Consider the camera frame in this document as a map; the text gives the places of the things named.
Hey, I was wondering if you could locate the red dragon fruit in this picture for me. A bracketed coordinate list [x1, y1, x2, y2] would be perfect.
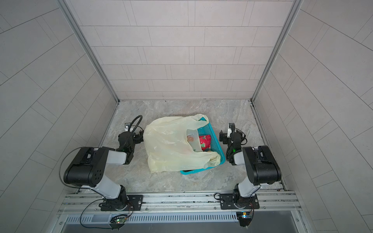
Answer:
[199, 135, 211, 151]

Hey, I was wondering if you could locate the pale yellow plastic bag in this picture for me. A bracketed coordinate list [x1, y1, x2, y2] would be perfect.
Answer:
[143, 114, 220, 173]

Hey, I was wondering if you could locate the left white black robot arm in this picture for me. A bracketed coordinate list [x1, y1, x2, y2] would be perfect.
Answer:
[63, 130, 144, 212]

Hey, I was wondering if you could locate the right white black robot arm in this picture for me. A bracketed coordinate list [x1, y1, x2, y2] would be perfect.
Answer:
[220, 123, 282, 210]

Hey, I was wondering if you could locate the teal plastic basket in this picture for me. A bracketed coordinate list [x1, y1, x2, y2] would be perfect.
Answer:
[180, 123, 226, 175]

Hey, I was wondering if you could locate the right green circuit board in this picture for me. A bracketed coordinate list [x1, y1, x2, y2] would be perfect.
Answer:
[236, 212, 254, 227]

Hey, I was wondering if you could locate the green circuit board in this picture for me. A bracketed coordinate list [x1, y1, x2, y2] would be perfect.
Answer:
[236, 212, 254, 227]
[109, 214, 128, 231]

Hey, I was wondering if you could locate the left green circuit board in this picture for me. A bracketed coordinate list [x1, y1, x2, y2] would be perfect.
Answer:
[109, 214, 128, 231]

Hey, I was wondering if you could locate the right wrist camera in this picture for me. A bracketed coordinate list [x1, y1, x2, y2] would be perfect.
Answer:
[227, 123, 236, 138]

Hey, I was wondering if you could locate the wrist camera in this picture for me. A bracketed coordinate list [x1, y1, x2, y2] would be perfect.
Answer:
[124, 122, 132, 132]
[227, 123, 236, 138]

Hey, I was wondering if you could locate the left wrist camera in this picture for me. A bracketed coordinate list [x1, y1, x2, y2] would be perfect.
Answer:
[124, 122, 132, 132]

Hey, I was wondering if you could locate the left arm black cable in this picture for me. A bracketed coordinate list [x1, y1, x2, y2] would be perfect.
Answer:
[127, 115, 143, 137]

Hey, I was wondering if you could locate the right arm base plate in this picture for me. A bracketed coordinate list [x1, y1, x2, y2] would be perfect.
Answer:
[214, 193, 260, 210]

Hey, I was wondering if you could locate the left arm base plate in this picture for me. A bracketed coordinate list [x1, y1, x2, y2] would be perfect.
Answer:
[99, 195, 144, 211]

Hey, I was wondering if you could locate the aluminium mounting rail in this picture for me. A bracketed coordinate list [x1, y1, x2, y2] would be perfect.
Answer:
[57, 190, 302, 216]

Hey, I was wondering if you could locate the white vented cable duct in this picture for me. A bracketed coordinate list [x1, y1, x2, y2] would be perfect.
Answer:
[66, 212, 238, 225]

